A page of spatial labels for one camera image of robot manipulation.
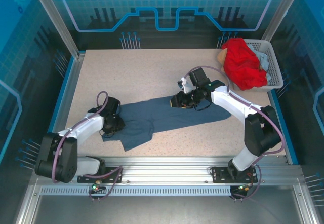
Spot slotted aluminium cable duct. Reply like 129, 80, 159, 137
39, 185, 232, 196

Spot aluminium frame post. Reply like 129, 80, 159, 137
27, 0, 86, 60
260, 0, 306, 45

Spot black base plate of right arm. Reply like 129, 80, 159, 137
211, 166, 259, 184

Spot blue t-shirt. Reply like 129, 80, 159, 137
102, 96, 231, 153

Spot tan t-shirt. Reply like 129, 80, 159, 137
217, 49, 228, 64

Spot grey plastic laundry basket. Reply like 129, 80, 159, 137
242, 39, 284, 93

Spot black base plate of left arm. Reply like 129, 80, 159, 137
77, 166, 124, 184

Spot light grey t-shirt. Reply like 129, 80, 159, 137
247, 43, 272, 82

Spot aluminium mounting rail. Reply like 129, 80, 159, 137
73, 155, 302, 187

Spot red t-shirt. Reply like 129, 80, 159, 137
221, 38, 268, 91

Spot blue printed gear panel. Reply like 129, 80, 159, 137
45, 0, 289, 50

